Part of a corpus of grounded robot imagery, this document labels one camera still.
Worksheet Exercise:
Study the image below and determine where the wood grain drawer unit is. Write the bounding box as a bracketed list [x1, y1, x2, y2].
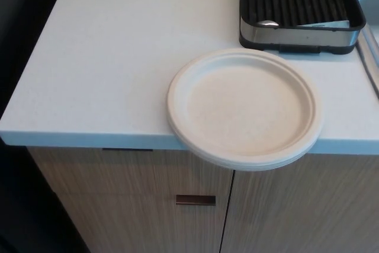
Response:
[28, 146, 235, 253]

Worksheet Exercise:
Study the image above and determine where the black and steel dish rack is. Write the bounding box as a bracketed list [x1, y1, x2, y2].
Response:
[238, 0, 367, 55]

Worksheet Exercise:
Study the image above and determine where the dark slot drawer handle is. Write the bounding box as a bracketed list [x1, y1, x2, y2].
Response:
[102, 147, 154, 152]

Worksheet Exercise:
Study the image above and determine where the dark recessed drawer handle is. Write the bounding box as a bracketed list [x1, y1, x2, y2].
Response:
[175, 194, 217, 207]

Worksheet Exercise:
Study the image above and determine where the wood grain cabinet door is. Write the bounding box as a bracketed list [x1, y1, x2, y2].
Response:
[220, 153, 379, 253]

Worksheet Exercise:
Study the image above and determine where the white paper plate stack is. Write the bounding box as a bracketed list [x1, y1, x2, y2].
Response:
[166, 47, 324, 172]

